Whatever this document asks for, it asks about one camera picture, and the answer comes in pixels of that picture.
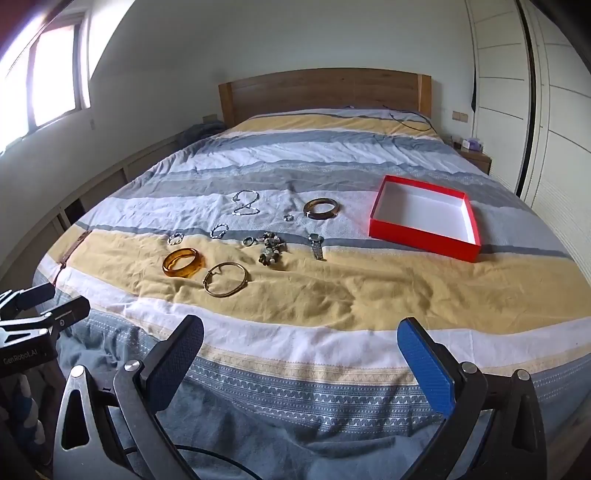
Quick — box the orange amber bangle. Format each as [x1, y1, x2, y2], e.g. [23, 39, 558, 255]
[162, 248, 206, 280]

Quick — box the brown beaded bracelet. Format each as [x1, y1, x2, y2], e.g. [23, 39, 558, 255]
[257, 232, 288, 268]

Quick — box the dark grey cloth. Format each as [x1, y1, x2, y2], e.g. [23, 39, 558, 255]
[178, 121, 225, 149]

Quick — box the red cardboard box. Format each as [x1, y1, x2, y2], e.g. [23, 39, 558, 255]
[368, 175, 482, 263]

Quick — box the bed with striped duvet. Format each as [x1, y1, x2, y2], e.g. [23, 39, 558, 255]
[37, 108, 591, 480]

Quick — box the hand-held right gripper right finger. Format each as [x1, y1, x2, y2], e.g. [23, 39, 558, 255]
[397, 316, 548, 480]

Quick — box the wooden nightstand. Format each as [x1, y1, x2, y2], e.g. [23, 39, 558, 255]
[450, 141, 493, 175]

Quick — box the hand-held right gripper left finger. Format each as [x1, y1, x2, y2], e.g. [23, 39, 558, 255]
[53, 315, 218, 480]

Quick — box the white wardrobe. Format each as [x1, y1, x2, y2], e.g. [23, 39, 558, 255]
[464, 0, 591, 289]

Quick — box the low white wall cabinet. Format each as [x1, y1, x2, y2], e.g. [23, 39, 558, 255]
[0, 131, 182, 278]

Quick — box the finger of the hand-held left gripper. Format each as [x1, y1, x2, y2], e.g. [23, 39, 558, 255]
[0, 296, 90, 345]
[0, 283, 56, 317]

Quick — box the dark amber bangle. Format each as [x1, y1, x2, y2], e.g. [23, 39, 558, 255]
[303, 198, 342, 221]

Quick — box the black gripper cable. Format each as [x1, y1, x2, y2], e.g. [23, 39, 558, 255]
[173, 444, 260, 480]

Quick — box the silver chain bracelet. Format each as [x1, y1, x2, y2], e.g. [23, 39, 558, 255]
[232, 191, 260, 217]

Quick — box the person's left hand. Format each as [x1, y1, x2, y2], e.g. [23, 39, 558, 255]
[0, 369, 44, 462]

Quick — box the brown strap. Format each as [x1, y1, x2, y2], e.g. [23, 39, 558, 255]
[53, 230, 91, 285]

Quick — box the window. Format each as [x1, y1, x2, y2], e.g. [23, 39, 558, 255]
[0, 11, 92, 149]

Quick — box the wooden bed headboard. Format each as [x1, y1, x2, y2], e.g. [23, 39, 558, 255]
[218, 68, 432, 127]

